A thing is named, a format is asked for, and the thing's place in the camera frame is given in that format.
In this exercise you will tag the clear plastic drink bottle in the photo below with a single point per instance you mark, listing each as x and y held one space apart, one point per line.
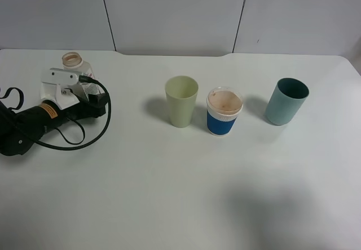
73 61

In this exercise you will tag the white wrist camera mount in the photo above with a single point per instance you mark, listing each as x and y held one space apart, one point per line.
55 85

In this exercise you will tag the teal cylindrical cup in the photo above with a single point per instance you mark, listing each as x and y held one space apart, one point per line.
287 98

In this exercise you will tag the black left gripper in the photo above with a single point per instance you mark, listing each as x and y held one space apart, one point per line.
77 108

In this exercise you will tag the pale green plastic cup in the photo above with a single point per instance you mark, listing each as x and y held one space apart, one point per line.
181 93

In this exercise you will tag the blue sleeved paper cup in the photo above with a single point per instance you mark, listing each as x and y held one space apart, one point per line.
224 105

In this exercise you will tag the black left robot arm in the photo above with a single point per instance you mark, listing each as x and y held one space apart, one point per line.
20 131

